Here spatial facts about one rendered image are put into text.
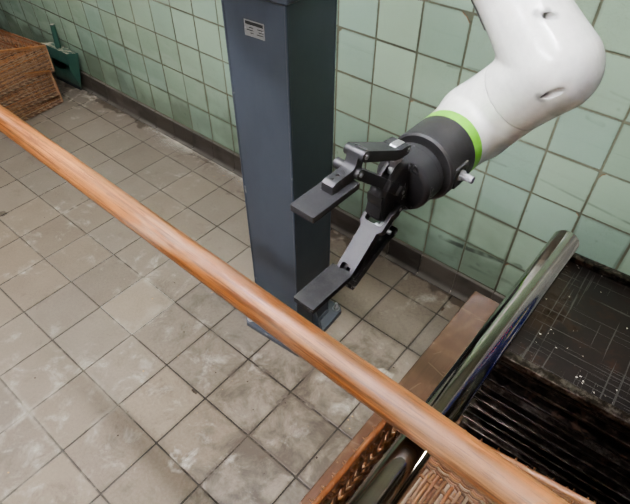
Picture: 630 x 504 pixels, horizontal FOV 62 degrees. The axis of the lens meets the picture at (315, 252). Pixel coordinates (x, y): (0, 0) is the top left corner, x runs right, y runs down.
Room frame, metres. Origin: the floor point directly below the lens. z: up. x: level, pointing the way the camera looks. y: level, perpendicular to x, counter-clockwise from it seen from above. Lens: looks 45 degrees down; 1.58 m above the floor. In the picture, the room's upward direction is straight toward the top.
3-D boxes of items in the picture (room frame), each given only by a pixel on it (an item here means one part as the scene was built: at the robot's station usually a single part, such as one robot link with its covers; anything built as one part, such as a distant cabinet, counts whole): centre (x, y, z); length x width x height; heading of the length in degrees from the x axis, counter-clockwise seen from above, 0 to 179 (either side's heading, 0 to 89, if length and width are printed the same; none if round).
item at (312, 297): (0.40, -0.01, 1.12); 0.07 x 0.03 x 0.01; 139
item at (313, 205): (0.40, -0.01, 1.25); 0.07 x 0.03 x 0.01; 139
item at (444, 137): (0.55, -0.15, 1.19); 0.12 x 0.06 x 0.09; 49
